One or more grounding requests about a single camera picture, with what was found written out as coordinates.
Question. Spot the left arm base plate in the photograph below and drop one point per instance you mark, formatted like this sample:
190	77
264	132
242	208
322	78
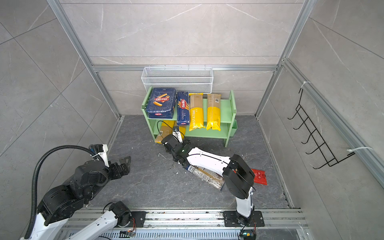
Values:
128	220

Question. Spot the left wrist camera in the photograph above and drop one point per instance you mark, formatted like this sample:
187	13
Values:
99	151

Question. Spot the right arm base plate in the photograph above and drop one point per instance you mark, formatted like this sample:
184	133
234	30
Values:
234	219

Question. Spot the yellow spaghetti bag with lettering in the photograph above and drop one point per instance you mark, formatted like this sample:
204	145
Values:
196	111

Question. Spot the blue Barilla rigatoni box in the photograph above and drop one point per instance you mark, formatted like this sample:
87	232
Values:
161	104

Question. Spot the large yellow spaghetti bag front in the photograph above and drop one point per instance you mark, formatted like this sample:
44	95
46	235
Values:
182	130

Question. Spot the green wooden two-tier shelf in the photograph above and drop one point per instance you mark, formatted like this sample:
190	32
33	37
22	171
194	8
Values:
228	121

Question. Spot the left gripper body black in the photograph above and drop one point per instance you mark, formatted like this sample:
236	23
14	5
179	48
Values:
111	173

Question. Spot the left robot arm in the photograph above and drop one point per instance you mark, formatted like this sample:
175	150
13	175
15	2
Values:
61	202

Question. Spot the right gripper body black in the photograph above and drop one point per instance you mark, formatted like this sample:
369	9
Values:
186	144

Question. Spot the clear white-label spaghetti bag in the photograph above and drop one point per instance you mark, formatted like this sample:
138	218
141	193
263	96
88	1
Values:
207	176

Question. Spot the blue Barilla spaghetti box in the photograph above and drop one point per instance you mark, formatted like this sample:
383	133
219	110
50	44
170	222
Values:
183	109

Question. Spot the white wire mesh basket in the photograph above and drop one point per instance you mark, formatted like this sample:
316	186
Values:
183	79

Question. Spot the black wire hook rack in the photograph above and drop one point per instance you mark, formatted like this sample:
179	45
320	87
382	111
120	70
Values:
315	136

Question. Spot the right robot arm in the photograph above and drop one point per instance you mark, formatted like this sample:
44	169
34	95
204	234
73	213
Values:
236	173

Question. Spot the red spaghetti bag right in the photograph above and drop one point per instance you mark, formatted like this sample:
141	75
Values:
260	177

